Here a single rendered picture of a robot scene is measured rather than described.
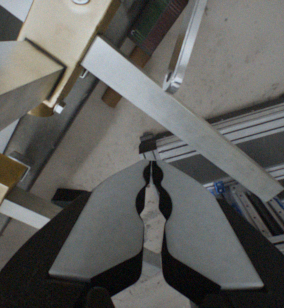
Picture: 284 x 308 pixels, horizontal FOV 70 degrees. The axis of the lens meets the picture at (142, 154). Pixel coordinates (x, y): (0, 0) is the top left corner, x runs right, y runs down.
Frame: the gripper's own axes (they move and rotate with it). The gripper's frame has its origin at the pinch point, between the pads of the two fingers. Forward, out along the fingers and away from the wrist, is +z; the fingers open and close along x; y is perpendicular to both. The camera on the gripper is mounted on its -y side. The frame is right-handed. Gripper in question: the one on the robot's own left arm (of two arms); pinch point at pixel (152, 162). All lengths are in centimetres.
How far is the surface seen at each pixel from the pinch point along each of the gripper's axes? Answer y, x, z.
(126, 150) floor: 48, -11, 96
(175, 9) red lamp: -11.4, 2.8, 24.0
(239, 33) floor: -14, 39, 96
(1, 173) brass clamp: 9.1, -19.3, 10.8
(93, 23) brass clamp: -8.0, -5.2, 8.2
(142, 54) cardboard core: -4, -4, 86
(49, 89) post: -2.9, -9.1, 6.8
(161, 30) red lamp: -8.8, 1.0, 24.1
